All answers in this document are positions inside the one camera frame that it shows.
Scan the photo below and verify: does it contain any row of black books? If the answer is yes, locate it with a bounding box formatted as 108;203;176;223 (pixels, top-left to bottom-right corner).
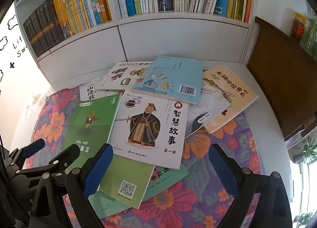
23;0;67;58

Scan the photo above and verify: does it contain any floral blanket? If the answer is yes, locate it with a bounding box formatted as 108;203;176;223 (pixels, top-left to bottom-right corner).
25;85;263;228

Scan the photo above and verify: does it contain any white calligraphy book swordsman picture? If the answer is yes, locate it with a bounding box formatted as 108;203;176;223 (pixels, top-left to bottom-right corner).
184;79;232;140

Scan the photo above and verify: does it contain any white calligraphy book beige base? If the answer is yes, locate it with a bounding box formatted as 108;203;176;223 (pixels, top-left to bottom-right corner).
79;82;106;102

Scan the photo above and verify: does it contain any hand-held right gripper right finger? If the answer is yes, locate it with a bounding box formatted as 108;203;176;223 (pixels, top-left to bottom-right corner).
209;143;294;228

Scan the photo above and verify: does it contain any green plant in glass vase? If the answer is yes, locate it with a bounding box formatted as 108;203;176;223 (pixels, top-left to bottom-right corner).
299;16;317;56

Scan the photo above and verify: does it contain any brown wooden cabinet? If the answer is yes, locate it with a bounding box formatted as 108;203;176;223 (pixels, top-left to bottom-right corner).
246;16;317;148

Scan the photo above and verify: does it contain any teal book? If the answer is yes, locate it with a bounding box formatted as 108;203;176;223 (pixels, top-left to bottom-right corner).
88;162;191;220

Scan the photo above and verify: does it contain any jar with red label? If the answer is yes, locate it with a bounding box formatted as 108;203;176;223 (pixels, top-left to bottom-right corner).
293;12;308;43

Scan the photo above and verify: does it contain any dark green fable book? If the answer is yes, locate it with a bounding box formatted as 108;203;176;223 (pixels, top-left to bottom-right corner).
61;94;122;166

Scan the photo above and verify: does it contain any pale yellow picture book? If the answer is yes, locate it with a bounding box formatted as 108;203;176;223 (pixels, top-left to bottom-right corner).
202;66;259;135

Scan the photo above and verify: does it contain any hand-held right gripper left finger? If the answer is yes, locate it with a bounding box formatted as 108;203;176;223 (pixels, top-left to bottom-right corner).
29;143;114;228

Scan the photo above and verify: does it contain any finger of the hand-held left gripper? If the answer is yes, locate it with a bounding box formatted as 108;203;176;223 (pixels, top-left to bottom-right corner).
17;143;80;178
7;139;46;169

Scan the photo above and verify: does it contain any row of yellow orange books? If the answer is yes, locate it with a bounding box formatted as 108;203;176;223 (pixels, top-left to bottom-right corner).
53;0;112;37

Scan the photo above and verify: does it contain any white bookshelf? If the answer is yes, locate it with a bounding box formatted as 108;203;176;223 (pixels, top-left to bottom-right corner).
13;0;260;85

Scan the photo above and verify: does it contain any cream book with costumed figures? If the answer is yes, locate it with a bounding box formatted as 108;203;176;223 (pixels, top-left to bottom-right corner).
94;61;156;92

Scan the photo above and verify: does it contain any green potted plant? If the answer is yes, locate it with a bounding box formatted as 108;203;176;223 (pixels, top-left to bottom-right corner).
291;136;317;169

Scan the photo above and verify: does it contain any white book with warrior picture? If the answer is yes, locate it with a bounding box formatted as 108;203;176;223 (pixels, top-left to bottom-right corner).
108;90;189;170

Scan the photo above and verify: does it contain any red string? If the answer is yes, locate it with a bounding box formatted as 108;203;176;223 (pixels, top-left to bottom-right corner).
37;49;54;69

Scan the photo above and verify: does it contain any light blue book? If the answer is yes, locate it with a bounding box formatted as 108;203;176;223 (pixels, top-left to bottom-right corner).
131;56;204;105

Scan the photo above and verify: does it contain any light green picture book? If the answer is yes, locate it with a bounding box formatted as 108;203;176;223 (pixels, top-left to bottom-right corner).
99;155;156;210

